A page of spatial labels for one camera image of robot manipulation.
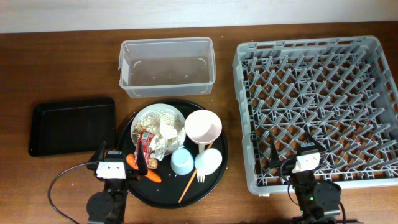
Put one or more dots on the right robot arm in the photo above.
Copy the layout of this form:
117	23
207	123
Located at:
319	200

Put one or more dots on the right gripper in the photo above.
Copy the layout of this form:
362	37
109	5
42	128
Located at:
274	160

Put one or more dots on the light blue cup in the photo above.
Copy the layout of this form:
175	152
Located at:
182	161

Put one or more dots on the wooden chopstick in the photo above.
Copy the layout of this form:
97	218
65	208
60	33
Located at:
191	180

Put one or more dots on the black rectangular tray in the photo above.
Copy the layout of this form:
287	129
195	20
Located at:
68	127

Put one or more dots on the brown walnut cookie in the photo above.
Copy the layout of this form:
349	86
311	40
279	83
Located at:
152	163

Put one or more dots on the orange carrot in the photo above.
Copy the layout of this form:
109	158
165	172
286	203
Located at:
152	175

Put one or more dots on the white napkin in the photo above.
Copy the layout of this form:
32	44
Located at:
162	147

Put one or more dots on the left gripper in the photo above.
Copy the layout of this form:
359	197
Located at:
92	165

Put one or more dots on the white cup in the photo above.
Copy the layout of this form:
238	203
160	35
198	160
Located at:
208	161

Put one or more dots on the red snack wrapper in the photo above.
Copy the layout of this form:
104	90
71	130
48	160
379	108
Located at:
145	139

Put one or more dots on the clear plastic bin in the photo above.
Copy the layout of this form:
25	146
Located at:
167	67

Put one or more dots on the grey dishwasher rack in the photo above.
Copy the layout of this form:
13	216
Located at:
340	90

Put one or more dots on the grey plate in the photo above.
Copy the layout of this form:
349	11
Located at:
153	110

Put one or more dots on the black round tray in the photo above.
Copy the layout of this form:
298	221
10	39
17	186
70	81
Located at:
167	193

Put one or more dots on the white plastic fork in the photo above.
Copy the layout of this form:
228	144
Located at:
200	176

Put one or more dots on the rice and food scraps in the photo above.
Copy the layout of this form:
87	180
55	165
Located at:
152	121

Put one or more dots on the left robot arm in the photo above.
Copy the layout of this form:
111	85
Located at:
108	205

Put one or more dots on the pink bowl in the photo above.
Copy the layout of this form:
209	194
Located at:
203	127

